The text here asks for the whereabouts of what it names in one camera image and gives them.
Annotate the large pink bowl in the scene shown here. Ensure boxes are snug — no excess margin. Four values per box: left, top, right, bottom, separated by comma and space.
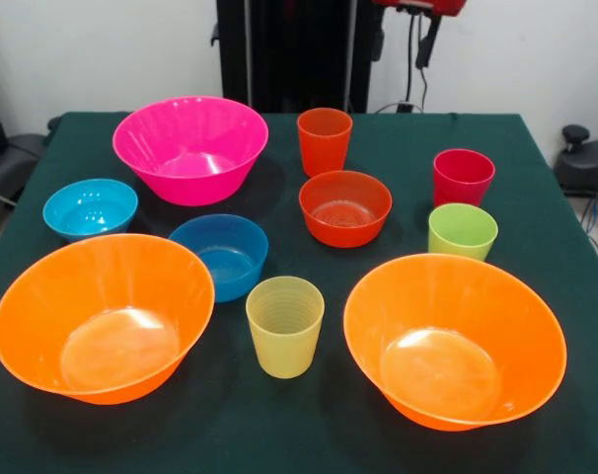
112, 96, 269, 207

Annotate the light blue bowl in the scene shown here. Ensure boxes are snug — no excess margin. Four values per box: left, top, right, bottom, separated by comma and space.
41, 178, 139, 243

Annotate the red cup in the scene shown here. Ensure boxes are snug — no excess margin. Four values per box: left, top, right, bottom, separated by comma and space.
432, 148, 496, 208

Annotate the green cup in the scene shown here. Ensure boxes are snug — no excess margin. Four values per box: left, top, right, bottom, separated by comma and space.
427, 202, 499, 263

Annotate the yellow cup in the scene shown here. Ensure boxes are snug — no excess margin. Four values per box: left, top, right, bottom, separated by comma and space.
245, 276, 326, 380

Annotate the black hanging cable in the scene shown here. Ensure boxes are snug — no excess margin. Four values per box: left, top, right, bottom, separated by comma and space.
405, 14, 446, 113

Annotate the dark blue bowl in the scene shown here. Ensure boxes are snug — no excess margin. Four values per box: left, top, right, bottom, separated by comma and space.
168, 213, 269, 304

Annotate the black stand base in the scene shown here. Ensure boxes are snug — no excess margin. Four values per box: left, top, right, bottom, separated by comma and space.
553, 123, 598, 198
0, 132, 47, 204

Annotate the large orange bowl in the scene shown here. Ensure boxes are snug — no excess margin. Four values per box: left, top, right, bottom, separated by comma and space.
342, 253, 568, 433
0, 233, 216, 407

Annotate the orange cup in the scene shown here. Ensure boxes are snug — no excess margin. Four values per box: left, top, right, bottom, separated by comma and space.
296, 108, 354, 178

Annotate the small red bowl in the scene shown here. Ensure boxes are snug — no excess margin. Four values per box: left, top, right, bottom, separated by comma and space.
298, 170, 394, 249

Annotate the dark green tablecloth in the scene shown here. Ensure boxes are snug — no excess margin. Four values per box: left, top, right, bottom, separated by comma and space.
0, 111, 598, 474

